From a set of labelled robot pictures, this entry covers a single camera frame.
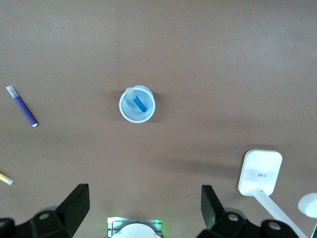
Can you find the translucent blue plastic cup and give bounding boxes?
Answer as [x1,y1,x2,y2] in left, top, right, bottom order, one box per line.
[118,85,157,124]

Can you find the white desk lamp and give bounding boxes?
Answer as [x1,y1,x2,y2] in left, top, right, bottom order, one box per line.
[237,148,317,238]

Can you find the blue marker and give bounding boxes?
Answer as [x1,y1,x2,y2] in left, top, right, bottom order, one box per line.
[125,87,148,113]

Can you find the yellow marker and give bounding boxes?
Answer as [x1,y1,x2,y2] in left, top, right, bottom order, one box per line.
[0,171,15,185]

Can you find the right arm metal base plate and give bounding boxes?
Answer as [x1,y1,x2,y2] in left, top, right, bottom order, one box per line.
[106,216,163,238]

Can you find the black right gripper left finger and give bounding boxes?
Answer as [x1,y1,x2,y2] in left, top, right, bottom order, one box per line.
[0,183,90,238]

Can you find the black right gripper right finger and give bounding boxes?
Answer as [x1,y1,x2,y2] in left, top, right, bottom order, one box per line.
[197,184,301,238]

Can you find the purple marker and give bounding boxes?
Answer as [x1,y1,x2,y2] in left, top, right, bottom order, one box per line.
[5,85,39,128]

